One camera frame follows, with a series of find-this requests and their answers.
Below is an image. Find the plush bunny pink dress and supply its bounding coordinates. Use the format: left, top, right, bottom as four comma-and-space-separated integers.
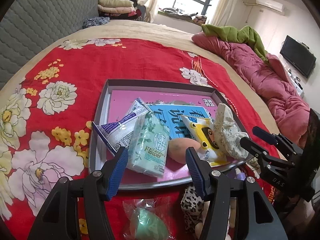
195, 198, 236, 239

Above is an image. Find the white floral cloth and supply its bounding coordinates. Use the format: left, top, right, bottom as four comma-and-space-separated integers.
213, 103, 249, 160

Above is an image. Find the yellow cartoon wipes pack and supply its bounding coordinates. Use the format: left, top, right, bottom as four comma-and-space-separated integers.
181, 115, 229, 167

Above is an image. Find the pink beauty sponge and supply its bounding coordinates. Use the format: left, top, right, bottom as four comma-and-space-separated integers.
168, 138, 200, 164

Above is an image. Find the green flower tissue pack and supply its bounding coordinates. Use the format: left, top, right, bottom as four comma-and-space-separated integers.
127, 112, 170, 178

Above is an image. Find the plush bunny purple dress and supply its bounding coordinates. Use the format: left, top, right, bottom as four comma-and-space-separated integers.
226, 167, 246, 181

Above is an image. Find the leopard print soft item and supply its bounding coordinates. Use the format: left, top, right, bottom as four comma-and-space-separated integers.
181, 184, 204, 233

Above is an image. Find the pink quilted comforter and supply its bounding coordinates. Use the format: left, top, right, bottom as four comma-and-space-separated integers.
192, 33, 310, 148

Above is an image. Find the green sponge in plastic bag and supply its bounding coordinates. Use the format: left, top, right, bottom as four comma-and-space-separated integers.
123, 197, 174, 240

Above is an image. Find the dark cardboard box tray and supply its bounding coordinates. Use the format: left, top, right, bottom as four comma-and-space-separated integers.
89, 79, 252, 191

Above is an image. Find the blue white plastic packet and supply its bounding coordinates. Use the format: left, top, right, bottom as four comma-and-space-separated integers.
92, 98, 151, 155

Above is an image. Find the green blanket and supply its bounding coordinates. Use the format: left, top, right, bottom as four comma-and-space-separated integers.
202, 24, 268, 63

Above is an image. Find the blue pink book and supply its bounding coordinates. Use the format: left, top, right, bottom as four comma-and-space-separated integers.
106, 89, 217, 185

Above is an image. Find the white air conditioner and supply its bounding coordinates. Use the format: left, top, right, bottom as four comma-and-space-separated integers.
256, 0, 284, 12

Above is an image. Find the white curtain right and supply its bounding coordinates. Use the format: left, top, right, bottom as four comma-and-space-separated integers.
206, 0, 238, 26

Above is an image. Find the beige bed sheet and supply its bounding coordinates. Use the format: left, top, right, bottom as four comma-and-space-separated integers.
1, 20, 279, 134

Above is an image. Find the blue patterned cloth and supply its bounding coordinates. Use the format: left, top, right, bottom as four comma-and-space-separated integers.
82, 17, 110, 29

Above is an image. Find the stack of folded blankets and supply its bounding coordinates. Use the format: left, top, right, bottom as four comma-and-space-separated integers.
98, 0, 146, 21

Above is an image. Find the grey quilted headboard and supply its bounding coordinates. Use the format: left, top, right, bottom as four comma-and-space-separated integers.
1, 0, 98, 87

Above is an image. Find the black wall television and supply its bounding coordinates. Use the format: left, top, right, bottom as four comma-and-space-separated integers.
280, 35, 316, 78

